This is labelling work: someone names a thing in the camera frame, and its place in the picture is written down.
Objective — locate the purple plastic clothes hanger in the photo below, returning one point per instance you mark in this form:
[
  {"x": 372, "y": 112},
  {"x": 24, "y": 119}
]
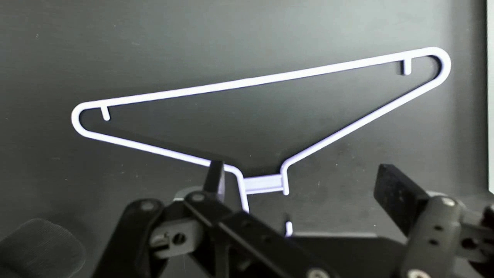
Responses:
[{"x": 262, "y": 186}]

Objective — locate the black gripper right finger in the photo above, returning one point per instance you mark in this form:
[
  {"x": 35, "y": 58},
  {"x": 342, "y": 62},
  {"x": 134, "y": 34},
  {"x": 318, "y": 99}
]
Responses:
[{"x": 437, "y": 232}]

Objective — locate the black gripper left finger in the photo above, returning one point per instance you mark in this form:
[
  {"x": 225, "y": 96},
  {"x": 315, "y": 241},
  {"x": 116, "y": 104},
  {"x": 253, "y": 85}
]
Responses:
[{"x": 231, "y": 226}]

